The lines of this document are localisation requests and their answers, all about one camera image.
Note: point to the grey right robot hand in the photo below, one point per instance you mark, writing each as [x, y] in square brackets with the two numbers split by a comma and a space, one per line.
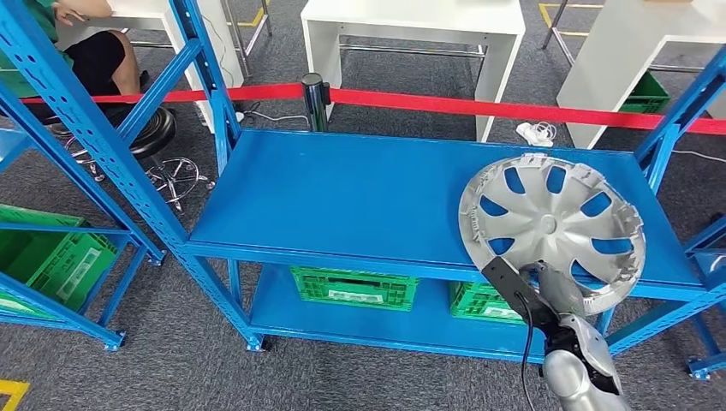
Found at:
[558, 295]

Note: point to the black stool with chrome base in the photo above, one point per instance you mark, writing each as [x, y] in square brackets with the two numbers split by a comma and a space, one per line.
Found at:
[79, 153]
[150, 133]

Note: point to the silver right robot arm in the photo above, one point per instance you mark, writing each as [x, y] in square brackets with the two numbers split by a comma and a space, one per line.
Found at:
[573, 380]

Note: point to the red barrier belt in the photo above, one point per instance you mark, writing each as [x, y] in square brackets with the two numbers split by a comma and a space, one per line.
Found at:
[454, 106]

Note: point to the seated person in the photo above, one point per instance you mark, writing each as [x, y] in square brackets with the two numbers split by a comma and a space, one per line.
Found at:
[96, 57]

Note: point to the white power strip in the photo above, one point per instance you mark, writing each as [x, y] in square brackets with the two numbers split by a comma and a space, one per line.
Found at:
[536, 134]

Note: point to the chrome barrier post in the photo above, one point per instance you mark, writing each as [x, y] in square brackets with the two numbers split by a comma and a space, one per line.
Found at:
[315, 102]

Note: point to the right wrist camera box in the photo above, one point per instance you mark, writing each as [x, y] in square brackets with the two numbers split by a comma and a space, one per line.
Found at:
[510, 283]

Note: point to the white table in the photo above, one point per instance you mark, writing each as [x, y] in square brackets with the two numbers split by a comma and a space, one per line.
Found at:
[187, 34]
[414, 17]
[612, 68]

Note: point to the silver plastic wheel hubcap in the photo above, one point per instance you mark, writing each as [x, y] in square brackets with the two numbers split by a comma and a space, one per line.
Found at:
[544, 227]

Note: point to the steel table frame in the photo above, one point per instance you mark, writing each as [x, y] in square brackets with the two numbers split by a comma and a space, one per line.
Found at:
[235, 34]
[556, 22]

